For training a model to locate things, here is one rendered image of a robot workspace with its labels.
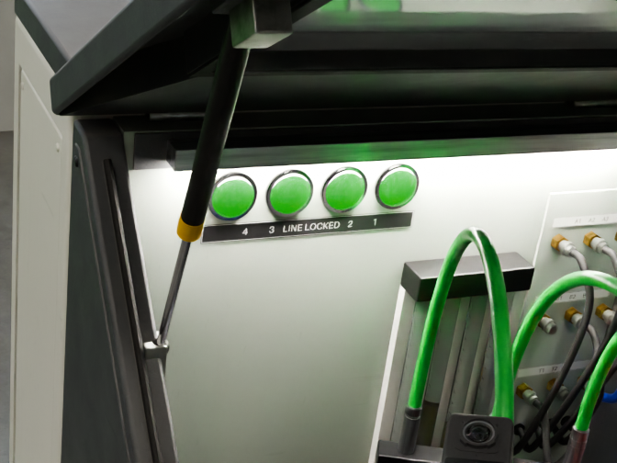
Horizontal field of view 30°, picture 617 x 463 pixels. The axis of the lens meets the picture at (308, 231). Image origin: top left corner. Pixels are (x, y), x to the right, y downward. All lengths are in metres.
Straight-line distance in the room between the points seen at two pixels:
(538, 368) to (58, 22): 0.69
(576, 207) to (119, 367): 0.58
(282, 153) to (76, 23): 0.26
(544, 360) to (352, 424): 0.25
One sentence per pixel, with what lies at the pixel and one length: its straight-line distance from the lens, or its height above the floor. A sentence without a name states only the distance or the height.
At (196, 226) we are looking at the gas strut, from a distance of 0.85.
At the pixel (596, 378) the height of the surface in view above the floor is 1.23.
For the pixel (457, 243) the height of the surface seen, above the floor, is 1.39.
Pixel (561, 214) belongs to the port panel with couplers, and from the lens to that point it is 1.32.
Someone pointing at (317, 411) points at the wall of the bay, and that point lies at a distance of 1.29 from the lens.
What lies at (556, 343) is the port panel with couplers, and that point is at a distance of 1.42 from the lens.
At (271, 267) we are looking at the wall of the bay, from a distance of 1.17.
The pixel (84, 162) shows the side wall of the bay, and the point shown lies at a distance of 1.05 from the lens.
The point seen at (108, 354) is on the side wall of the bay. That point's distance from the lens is 1.00.
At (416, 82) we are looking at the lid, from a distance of 1.04.
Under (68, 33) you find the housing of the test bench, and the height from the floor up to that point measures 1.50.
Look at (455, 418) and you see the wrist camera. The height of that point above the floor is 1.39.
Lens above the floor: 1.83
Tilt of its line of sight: 25 degrees down
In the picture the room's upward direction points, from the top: 8 degrees clockwise
